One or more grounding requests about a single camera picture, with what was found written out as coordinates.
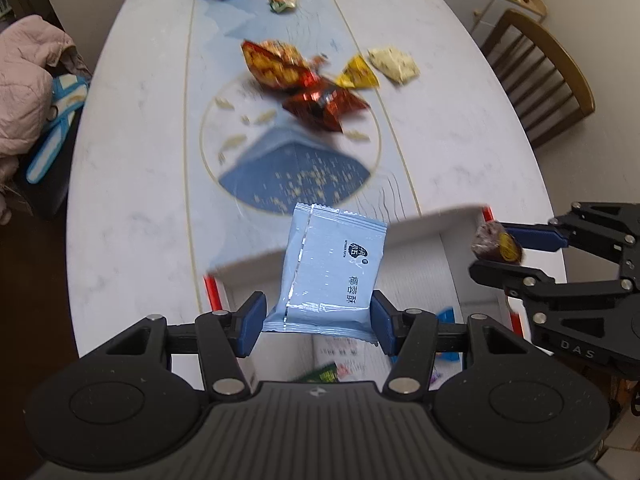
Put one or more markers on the green snack packet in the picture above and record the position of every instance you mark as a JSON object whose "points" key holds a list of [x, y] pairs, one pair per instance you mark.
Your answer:
{"points": [[320, 374]]}

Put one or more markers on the light blue biscuit packet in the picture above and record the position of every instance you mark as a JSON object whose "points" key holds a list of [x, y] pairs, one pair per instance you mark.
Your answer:
{"points": [[330, 270]]}

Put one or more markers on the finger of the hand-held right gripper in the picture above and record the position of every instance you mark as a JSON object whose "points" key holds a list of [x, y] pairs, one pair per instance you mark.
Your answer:
{"points": [[540, 238], [515, 280]]}

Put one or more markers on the dark candy packet yellow label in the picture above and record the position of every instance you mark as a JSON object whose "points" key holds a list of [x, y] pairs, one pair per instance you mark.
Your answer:
{"points": [[495, 242]]}

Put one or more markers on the blue white tote bag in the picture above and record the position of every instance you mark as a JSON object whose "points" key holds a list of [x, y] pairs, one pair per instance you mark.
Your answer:
{"points": [[57, 125]]}

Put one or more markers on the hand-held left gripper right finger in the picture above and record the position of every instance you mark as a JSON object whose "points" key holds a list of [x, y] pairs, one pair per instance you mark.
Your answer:
{"points": [[381, 321]]}

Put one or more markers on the pink puffer jacket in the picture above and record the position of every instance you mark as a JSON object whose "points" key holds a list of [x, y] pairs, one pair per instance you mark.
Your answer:
{"points": [[30, 95]]}

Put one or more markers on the small burger-print candy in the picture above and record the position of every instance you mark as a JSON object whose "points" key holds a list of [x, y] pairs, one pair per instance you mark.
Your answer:
{"points": [[284, 0]]}

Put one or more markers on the brown wooden chair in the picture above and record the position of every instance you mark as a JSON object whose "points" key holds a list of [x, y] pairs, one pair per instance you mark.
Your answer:
{"points": [[542, 70]]}

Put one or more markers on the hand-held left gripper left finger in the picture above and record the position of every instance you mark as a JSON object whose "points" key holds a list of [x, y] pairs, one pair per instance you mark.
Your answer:
{"points": [[252, 321]]}

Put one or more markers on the red yellow chips bag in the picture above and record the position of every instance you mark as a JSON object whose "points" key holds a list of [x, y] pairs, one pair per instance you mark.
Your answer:
{"points": [[272, 62]]}

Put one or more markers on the pale yellow snack packet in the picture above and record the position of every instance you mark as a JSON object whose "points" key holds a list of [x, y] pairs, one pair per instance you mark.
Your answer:
{"points": [[395, 64]]}

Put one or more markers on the yellow triangular snack packet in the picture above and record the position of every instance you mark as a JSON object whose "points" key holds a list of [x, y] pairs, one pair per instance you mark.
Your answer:
{"points": [[357, 75]]}

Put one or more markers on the white cardboard box red edge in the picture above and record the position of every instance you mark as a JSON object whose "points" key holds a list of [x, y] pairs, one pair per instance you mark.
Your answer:
{"points": [[425, 250]]}

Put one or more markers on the black chair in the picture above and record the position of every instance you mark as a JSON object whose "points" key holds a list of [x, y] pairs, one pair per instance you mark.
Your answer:
{"points": [[47, 195]]}

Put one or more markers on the dark red snack bag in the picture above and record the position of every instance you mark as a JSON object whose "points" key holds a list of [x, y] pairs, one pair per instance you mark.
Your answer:
{"points": [[325, 105]]}

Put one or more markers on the blue cookie packet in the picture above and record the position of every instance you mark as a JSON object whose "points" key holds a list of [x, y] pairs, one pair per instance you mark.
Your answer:
{"points": [[447, 332]]}

